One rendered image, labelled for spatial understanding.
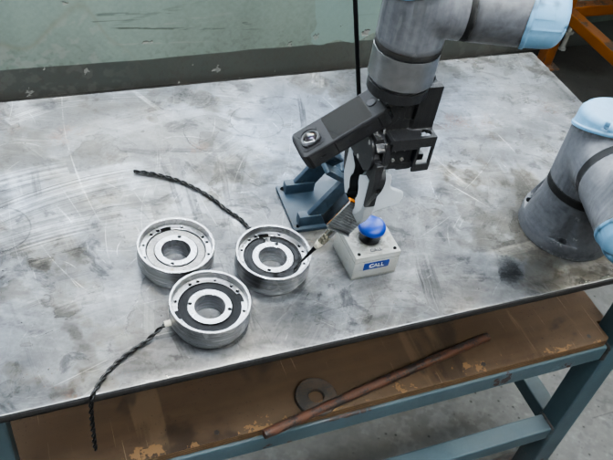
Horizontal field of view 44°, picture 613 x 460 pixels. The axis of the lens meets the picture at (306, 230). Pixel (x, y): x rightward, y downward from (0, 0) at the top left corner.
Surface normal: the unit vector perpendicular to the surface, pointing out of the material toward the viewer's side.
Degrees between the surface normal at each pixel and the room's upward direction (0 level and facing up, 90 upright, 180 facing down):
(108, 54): 90
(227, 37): 90
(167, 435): 0
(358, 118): 32
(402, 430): 0
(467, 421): 0
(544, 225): 73
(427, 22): 90
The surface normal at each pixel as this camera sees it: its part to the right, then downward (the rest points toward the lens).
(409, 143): 0.31, 0.70
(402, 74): -0.18, 0.68
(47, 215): 0.13, -0.71
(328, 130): -0.37, -0.50
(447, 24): 0.01, 0.76
